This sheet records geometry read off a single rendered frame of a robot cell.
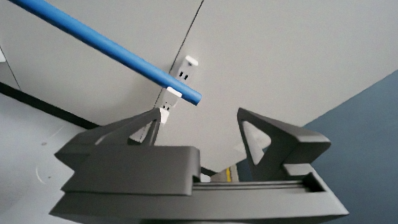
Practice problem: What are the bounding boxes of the blue metal bar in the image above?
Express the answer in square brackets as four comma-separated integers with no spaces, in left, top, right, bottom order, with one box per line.
[8,0,202,106]

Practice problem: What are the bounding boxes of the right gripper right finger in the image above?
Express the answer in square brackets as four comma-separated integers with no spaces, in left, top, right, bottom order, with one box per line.
[237,107,331,181]

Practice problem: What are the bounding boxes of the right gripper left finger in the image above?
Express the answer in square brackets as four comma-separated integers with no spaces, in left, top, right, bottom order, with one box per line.
[67,107,162,145]

